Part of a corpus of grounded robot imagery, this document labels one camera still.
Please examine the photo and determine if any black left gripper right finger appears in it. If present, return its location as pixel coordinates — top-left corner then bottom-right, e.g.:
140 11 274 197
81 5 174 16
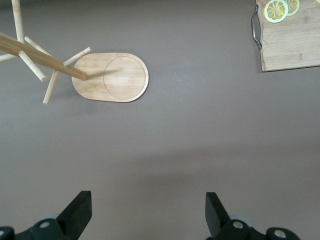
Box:
205 191 301 240

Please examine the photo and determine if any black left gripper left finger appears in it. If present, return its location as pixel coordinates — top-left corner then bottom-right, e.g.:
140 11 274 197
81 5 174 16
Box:
0 190 93 240

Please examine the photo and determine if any wooden cup rack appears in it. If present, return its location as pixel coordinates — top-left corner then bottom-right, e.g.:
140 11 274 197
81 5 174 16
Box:
0 0 150 105

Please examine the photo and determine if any wooden cutting board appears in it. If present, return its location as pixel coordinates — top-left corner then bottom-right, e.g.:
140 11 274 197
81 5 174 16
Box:
250 0 320 73

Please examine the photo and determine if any yellow lemon slice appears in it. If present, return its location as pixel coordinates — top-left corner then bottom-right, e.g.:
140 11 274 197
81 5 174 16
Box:
264 0 290 24
284 0 300 17

